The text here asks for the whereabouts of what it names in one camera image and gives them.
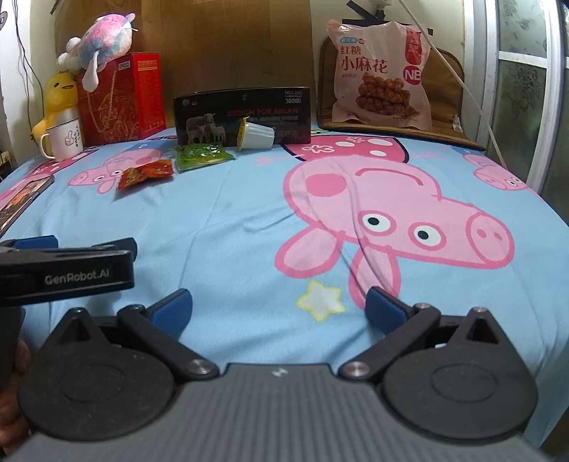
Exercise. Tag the light green snack packet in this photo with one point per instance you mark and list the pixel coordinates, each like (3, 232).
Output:
(202, 155)

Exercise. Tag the yellow duck plush toy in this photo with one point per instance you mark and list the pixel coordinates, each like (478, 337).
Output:
(62, 95)

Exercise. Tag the wooden headboard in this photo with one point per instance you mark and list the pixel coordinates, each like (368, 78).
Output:
(213, 44)

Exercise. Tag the large pink snack bag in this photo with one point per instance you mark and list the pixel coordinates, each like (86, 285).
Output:
(378, 66)

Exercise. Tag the red gift box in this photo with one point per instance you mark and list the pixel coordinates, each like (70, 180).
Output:
(142, 97)

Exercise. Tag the pastel plush toy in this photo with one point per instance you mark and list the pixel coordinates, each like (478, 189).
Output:
(106, 35)

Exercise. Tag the white power adapter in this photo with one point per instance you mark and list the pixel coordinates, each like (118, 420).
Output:
(380, 3)

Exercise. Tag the printed blue blanket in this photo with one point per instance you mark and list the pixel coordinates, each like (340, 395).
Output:
(249, 213)

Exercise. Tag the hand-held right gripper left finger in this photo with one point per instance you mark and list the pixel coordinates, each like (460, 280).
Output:
(171, 311)

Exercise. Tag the person's left hand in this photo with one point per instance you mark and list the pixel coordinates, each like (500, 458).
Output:
(13, 413)

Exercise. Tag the smartphone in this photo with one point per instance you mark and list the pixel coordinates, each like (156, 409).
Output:
(22, 200)

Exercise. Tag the white jelly cup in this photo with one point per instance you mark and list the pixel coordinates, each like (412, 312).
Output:
(258, 135)

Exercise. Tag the black cardboard box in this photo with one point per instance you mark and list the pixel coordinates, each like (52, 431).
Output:
(266, 111)

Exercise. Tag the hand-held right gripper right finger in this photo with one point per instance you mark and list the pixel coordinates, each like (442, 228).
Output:
(384, 308)

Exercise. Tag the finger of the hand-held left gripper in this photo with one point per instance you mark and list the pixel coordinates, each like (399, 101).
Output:
(115, 245)
(35, 243)

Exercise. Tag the white enamel mug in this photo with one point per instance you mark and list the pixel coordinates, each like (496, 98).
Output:
(64, 140)

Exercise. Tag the white framed glass door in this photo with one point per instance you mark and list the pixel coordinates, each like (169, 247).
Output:
(520, 89)

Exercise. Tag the brown seat cushion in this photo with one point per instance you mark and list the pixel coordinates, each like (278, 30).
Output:
(449, 89)

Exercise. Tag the red snack packet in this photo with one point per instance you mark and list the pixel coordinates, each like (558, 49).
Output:
(142, 174)

